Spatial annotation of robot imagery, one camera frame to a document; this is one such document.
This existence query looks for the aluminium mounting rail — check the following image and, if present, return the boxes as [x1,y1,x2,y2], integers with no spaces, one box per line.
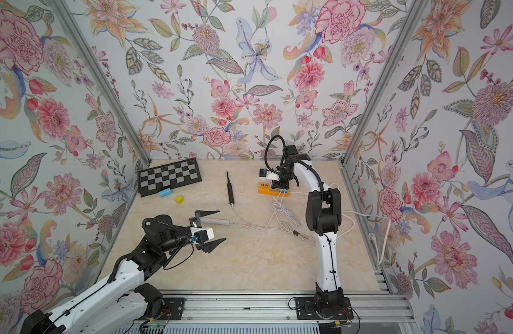
[163,292,414,325]

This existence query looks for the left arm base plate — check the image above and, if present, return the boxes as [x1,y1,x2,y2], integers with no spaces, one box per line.
[132,297,186,321]

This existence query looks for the white pink electric toothbrush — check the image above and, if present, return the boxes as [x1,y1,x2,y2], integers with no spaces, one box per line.
[202,218,231,226]

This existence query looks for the white USB charging cable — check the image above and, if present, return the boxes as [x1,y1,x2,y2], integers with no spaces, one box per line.
[230,195,316,245]

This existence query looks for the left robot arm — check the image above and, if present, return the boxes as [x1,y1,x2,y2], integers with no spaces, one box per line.
[21,210,224,333]

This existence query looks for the orange power strip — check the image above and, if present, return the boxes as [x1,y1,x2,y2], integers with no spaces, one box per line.
[258,183,290,198]

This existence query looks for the white power strip cord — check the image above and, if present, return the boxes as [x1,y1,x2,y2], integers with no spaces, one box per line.
[289,181,391,266]

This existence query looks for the black electric toothbrush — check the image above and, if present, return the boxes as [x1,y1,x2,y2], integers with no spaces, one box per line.
[226,172,235,205]

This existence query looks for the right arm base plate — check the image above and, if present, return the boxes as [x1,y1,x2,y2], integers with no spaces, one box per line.
[288,297,355,321]

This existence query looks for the black white checkerboard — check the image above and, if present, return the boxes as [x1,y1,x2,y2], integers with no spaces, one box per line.
[138,158,202,197]

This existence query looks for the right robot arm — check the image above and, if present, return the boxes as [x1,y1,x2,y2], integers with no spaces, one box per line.
[260,135,346,319]

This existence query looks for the blue cylinder block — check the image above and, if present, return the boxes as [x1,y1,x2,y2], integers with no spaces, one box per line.
[158,188,172,198]

